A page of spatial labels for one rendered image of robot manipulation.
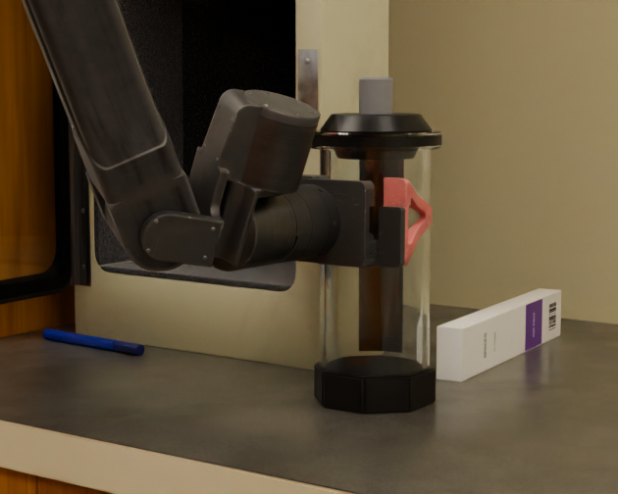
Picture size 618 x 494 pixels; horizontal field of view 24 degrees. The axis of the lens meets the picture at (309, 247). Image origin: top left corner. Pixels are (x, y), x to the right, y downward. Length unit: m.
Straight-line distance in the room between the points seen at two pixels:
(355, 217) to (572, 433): 0.23
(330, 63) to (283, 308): 0.23
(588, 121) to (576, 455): 0.66
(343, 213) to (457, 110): 0.64
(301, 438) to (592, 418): 0.24
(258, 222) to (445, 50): 0.75
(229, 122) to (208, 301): 0.43
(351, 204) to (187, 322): 0.38
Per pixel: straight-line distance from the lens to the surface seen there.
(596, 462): 1.04
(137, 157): 0.96
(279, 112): 0.99
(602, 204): 1.63
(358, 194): 1.08
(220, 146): 1.00
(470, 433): 1.10
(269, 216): 1.02
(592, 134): 1.63
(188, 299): 1.41
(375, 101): 1.16
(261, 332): 1.36
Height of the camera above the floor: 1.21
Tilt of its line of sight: 7 degrees down
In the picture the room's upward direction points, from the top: straight up
